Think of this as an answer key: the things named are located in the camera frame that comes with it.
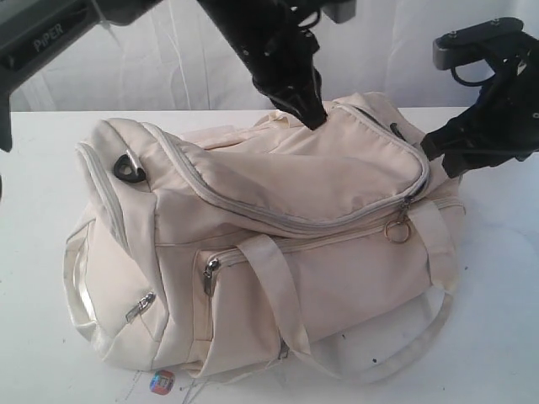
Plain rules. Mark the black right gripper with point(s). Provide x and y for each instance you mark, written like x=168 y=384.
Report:
x=505 y=125

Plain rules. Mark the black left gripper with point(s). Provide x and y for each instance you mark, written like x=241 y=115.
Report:
x=277 y=52

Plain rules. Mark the cream fabric duffel bag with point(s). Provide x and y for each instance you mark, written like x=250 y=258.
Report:
x=225 y=250

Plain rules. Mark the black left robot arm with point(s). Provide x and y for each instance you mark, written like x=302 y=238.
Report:
x=33 y=33

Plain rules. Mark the colourful sticker on table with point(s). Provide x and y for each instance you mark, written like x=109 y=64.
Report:
x=163 y=375

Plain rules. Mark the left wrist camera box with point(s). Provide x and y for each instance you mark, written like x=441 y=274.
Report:
x=339 y=11

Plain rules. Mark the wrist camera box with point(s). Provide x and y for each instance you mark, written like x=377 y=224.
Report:
x=495 y=39
x=339 y=11

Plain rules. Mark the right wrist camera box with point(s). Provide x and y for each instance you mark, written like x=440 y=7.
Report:
x=495 y=39

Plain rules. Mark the white cable tie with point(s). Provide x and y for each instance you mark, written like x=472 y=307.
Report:
x=103 y=21

